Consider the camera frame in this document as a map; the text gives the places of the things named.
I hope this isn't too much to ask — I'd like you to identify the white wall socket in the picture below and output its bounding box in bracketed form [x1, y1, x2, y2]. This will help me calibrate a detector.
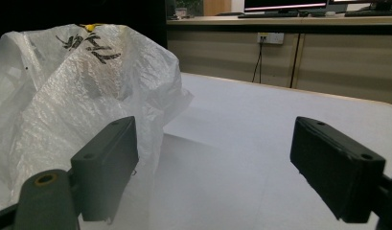
[256, 32, 286, 45]

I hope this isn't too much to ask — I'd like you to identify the black computer monitor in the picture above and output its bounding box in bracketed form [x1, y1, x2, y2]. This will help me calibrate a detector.
[243, 0, 329, 13]

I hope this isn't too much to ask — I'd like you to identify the black keyboard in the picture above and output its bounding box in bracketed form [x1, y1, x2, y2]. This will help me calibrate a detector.
[237, 11, 301, 19]
[343, 10, 392, 18]

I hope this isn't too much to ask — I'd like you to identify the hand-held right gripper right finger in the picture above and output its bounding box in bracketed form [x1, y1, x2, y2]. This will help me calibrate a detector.
[289, 116, 387, 224]

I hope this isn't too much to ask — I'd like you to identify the translucent white plastic bag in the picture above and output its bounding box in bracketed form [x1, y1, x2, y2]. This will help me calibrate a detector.
[0, 22, 195, 230]

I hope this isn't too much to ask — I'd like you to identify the black power cable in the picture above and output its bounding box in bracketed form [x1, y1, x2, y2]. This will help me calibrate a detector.
[251, 41, 264, 84]

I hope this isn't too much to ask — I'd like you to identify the long wooden counter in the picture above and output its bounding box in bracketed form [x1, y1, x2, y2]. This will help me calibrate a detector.
[166, 14, 392, 107]

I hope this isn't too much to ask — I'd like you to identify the white paper table cover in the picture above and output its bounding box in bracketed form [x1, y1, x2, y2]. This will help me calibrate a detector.
[78, 72, 392, 230]

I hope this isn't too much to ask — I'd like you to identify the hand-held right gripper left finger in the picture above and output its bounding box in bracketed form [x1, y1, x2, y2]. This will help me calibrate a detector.
[70, 116, 140, 223]

